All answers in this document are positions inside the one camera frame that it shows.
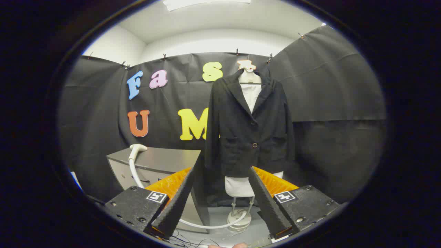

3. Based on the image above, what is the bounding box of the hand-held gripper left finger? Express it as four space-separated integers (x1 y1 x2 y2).
103 167 196 240

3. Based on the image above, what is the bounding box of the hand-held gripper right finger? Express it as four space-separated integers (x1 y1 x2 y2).
249 166 340 241

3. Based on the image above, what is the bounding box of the white garment steamer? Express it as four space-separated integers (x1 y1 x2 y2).
129 144 247 230

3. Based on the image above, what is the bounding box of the black jacket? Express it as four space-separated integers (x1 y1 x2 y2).
204 69 295 178

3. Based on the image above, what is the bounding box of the white mannequin stand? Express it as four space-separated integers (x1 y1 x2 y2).
227 196 256 232

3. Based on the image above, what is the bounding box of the grey cabinet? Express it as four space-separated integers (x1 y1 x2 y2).
107 147 211 233

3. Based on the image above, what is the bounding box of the white mannequin torso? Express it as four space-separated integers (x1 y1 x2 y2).
225 68 284 197

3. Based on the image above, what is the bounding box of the row of small backdrop clips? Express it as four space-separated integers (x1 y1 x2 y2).
87 32 306 70

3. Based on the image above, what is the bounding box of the long ceiling light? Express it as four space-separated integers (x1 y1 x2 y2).
163 0 251 11

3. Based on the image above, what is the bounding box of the thin black cable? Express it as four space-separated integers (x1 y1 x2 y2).
169 229 221 248

